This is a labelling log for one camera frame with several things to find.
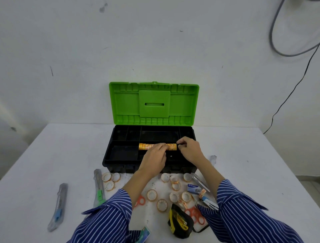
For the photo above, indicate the person's right hand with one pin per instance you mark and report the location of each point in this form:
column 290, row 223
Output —
column 192, row 151

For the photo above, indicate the person's right thumb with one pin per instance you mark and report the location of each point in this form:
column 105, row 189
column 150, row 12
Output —
column 180, row 147

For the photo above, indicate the clear plastic wrap scrap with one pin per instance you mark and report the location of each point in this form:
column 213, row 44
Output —
column 213, row 160

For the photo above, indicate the scattered small clear tape rolls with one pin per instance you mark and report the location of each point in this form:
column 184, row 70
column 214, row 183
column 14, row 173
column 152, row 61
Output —
column 151, row 195

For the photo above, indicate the blue and white staple box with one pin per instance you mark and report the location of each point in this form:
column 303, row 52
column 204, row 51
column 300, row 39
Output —
column 193, row 189

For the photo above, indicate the person's right forearm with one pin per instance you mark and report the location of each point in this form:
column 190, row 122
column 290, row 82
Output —
column 237, row 212

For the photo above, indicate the packaged green utility knife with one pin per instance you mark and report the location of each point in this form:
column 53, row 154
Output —
column 98, row 186

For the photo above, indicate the person's left forearm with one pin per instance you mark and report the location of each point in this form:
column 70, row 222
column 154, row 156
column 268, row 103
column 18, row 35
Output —
column 112, row 212

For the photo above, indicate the orange tape roll tube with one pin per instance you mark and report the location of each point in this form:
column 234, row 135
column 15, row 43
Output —
column 146, row 146

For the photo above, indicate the teal card packaging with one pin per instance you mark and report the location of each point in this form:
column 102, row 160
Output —
column 144, row 235

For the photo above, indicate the green and black toolbox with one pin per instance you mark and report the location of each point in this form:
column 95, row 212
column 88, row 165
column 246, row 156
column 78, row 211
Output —
column 130, row 105

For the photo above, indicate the clear packaged metal tool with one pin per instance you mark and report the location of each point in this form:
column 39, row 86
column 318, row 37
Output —
column 200, row 181

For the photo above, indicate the black and yellow tape measure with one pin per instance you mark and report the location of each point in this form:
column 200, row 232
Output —
column 178, row 221

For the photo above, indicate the person's left fingers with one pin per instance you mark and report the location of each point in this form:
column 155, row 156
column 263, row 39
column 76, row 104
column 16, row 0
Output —
column 158, row 149

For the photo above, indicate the packaged blue utility knife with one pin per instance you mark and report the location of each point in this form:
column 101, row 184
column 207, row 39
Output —
column 58, row 207

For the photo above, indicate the blue metal stapler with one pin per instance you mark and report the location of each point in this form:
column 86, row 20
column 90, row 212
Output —
column 208, row 203

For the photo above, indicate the person's left hand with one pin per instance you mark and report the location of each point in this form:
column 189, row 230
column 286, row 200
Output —
column 151, row 160

